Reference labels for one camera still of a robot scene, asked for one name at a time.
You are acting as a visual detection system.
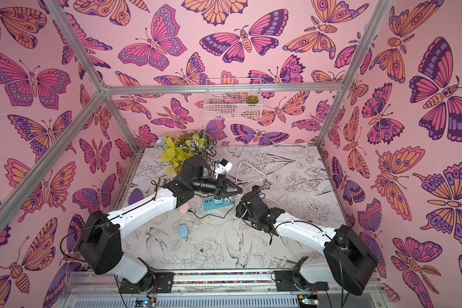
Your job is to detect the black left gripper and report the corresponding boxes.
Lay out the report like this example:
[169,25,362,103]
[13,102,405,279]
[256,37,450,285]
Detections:
[192,177,243,201]

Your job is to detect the blue power strip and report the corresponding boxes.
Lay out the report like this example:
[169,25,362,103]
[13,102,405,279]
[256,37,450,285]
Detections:
[202,196,235,211]

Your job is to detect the black usb cable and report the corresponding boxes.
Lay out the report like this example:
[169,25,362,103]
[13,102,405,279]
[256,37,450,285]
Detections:
[187,205,237,221]

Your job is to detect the pink bluetooth headset case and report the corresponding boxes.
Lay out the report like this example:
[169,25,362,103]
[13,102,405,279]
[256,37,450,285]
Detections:
[178,203,190,215]

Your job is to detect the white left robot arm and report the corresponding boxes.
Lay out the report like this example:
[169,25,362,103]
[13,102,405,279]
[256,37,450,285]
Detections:
[76,157,243,293]

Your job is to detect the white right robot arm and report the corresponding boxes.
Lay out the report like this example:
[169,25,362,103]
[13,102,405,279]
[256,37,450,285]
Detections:
[236,187,379,296]

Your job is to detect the blue bluetooth headset case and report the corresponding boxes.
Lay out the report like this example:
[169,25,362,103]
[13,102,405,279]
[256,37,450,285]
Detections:
[178,224,189,241]

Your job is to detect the glass vase with plants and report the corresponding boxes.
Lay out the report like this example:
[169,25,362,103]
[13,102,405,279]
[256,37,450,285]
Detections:
[156,130,217,176]

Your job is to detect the small potted succulent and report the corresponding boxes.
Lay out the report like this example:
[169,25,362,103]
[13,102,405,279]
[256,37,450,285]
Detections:
[246,95,260,105]

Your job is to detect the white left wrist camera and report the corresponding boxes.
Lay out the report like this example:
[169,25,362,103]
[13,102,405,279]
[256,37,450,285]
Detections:
[214,159,233,179]

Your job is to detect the white wire basket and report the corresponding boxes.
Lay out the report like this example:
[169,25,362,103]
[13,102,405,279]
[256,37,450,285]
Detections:
[202,78,263,121]

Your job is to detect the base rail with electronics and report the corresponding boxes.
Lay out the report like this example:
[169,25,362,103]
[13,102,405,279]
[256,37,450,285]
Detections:
[55,269,391,307]

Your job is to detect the aluminium frame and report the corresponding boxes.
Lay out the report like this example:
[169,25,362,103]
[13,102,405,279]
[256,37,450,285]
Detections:
[0,0,393,251]

